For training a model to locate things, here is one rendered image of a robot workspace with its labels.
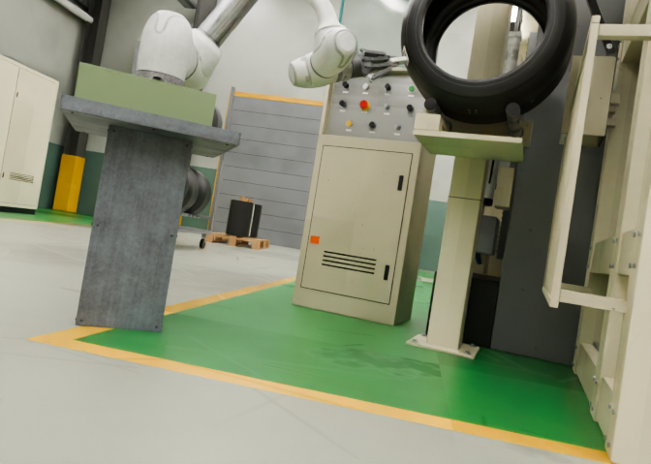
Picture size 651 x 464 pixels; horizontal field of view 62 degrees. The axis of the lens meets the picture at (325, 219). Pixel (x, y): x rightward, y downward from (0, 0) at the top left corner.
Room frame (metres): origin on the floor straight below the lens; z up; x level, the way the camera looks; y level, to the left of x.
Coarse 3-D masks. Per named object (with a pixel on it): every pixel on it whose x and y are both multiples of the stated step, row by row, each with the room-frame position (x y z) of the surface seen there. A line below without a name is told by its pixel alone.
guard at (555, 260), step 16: (592, 16) 1.27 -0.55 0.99; (592, 32) 1.27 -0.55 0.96; (592, 48) 1.27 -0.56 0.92; (592, 64) 1.26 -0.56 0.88; (576, 80) 1.68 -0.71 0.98; (576, 96) 1.68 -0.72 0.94; (576, 112) 1.49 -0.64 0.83; (576, 128) 1.27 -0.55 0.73; (576, 144) 1.27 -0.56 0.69; (576, 160) 1.27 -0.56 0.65; (560, 176) 2.09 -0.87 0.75; (560, 192) 1.88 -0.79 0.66; (560, 208) 1.65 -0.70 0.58; (560, 224) 1.49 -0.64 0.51; (560, 240) 1.27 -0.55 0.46; (560, 256) 1.27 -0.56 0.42; (544, 272) 2.10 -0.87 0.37; (560, 272) 1.26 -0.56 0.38; (544, 288) 1.93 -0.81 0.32
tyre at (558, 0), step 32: (416, 0) 1.92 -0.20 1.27; (448, 0) 2.14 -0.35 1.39; (480, 0) 2.12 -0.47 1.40; (512, 0) 2.07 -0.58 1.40; (544, 0) 2.01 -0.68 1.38; (416, 32) 1.91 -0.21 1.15; (544, 32) 1.75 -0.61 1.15; (416, 64) 1.91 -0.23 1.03; (544, 64) 1.76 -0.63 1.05; (448, 96) 1.88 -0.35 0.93; (480, 96) 1.82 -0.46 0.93; (512, 96) 1.81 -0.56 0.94; (544, 96) 1.93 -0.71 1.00
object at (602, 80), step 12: (576, 60) 2.02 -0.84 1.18; (600, 60) 1.99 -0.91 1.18; (612, 60) 1.97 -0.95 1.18; (576, 72) 2.01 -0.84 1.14; (600, 72) 1.98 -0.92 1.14; (612, 72) 1.97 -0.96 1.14; (600, 84) 1.98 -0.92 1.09; (612, 84) 1.97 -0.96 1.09; (600, 96) 1.98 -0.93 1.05; (588, 108) 1.99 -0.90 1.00; (600, 108) 1.98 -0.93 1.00; (564, 120) 2.02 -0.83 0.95; (588, 120) 1.99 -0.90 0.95; (600, 120) 1.98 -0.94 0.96; (564, 132) 2.02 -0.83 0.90; (588, 132) 1.99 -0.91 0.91; (600, 132) 1.97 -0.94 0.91; (588, 144) 2.16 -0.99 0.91; (600, 144) 2.11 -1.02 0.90
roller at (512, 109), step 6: (510, 108) 1.80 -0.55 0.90; (516, 108) 1.80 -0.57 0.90; (510, 114) 1.81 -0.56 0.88; (516, 114) 1.81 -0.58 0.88; (510, 120) 1.88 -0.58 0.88; (516, 120) 1.87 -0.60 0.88; (510, 126) 1.97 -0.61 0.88; (516, 126) 1.95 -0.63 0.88; (510, 132) 2.07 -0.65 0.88; (516, 132) 2.03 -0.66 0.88
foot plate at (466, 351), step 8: (416, 336) 2.35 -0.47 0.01; (424, 336) 2.39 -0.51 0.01; (408, 344) 2.18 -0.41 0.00; (416, 344) 2.17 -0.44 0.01; (424, 344) 2.19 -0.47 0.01; (464, 344) 2.35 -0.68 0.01; (472, 344) 2.32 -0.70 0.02; (448, 352) 2.13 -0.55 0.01; (456, 352) 2.13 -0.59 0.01; (464, 352) 2.14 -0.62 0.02; (472, 352) 2.19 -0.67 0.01
